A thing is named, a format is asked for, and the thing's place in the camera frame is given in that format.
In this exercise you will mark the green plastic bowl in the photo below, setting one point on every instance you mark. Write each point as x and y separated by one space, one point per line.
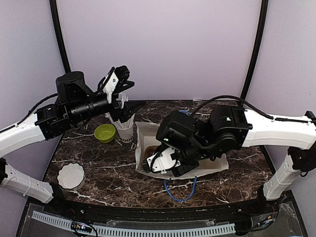
105 133

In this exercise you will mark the white slotted cable duct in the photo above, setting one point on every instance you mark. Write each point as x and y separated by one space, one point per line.
97 230

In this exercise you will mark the paper cup holding straws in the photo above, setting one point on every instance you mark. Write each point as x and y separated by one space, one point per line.
125 133

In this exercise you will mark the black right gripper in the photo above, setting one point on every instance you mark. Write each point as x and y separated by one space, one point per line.
179 172

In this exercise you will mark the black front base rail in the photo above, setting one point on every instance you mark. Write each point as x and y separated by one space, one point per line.
238 212

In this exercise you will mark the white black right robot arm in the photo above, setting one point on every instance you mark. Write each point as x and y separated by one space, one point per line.
236 127

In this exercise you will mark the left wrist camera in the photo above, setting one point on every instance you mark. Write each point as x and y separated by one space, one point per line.
107 85

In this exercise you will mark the right black frame post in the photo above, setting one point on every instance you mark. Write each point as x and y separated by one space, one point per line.
256 48

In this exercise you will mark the blue checkered paper bag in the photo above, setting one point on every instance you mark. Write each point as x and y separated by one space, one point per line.
148 143

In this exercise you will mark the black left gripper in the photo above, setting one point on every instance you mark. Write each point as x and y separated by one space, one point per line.
126 112

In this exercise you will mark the white straw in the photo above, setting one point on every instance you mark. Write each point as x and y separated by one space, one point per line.
123 97
107 115

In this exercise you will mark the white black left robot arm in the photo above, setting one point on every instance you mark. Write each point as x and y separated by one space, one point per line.
73 103

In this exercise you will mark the brown cardboard cup carrier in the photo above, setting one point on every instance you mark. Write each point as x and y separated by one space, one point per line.
149 151

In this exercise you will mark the white fluted ceramic dish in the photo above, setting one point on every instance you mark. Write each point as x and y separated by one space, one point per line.
71 177

